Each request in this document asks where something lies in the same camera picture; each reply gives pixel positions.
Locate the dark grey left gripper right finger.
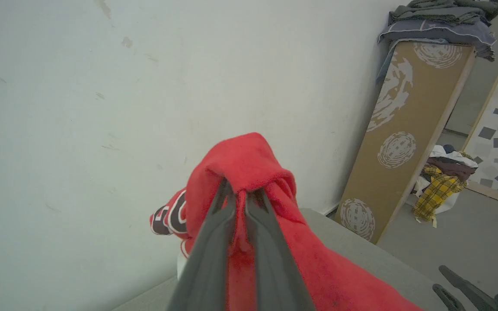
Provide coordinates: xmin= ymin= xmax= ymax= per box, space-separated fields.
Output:
xmin=245 ymin=189 xmax=316 ymax=311

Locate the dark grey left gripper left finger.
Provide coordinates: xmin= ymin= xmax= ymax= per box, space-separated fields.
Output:
xmin=167 ymin=178 xmax=237 ymax=311

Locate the red jersey with white trim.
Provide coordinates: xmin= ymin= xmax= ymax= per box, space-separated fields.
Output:
xmin=150 ymin=132 xmax=422 ymax=311

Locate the maroon garment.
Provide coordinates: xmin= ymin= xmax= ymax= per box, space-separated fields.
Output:
xmin=426 ymin=156 xmax=477 ymax=182

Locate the grey fabric sofa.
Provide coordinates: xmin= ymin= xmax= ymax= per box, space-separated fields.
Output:
xmin=111 ymin=208 xmax=448 ymax=311

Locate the pile of laundry with yellow plaid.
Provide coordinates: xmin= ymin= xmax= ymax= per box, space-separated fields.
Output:
xmin=412 ymin=145 xmax=479 ymax=215

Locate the yellow plaid shirt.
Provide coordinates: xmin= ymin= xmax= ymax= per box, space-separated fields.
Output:
xmin=412 ymin=164 xmax=468 ymax=228

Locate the brown board with white prints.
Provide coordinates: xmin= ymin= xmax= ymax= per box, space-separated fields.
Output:
xmin=333 ymin=39 xmax=477 ymax=245

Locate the blue-grey folded blanket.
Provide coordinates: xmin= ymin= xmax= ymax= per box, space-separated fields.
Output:
xmin=376 ymin=19 xmax=498 ymax=85

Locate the dark grey folded blanket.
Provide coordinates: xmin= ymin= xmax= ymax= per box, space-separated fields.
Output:
xmin=389 ymin=0 xmax=498 ymax=26

